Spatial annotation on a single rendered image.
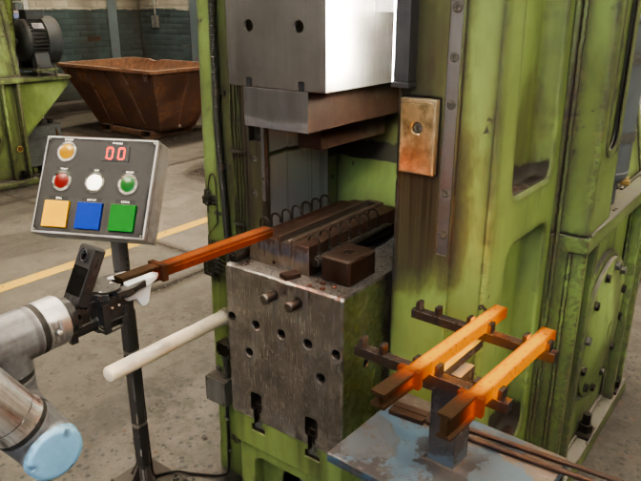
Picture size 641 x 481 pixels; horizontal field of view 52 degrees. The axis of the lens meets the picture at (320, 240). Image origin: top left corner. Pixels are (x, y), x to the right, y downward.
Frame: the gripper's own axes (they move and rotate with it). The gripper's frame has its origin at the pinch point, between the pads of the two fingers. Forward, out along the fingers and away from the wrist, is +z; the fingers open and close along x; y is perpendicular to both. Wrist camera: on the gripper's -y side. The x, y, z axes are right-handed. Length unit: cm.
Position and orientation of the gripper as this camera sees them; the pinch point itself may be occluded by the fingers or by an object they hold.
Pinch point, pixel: (149, 271)
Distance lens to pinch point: 135.8
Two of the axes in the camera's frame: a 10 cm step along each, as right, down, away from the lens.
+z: 6.0, -2.9, 7.5
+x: 8.0, 2.1, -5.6
